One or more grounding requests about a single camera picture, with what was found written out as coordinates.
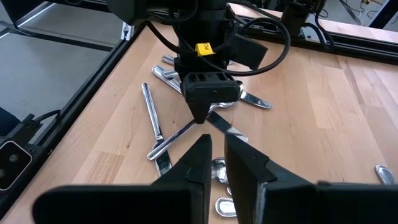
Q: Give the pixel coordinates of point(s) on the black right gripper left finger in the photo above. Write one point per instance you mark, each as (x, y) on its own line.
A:
(124, 205)

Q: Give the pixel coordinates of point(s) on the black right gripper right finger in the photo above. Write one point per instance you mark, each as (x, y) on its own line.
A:
(311, 205)

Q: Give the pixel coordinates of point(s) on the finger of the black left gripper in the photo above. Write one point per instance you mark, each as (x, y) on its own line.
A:
(205, 112)
(196, 112)

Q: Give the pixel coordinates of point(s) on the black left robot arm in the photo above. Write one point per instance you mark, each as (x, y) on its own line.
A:
(202, 18)

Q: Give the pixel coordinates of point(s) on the neighbouring black robot base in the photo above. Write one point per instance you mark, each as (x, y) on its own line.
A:
(298, 12)

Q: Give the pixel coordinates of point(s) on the steel utensil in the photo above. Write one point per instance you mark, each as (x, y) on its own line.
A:
(168, 59)

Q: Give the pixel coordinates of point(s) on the neighbouring wooden table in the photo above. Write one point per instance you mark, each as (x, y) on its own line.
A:
(357, 31)

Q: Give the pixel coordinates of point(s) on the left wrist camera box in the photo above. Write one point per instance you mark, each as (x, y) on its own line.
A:
(211, 90)

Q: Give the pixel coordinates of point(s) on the black table frame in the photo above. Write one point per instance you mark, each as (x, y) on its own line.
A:
(96, 84)

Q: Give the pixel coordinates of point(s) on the silver frame bracket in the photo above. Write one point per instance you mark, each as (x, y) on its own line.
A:
(127, 31)

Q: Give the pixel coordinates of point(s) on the table-level camera box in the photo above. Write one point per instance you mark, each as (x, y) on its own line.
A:
(12, 165)

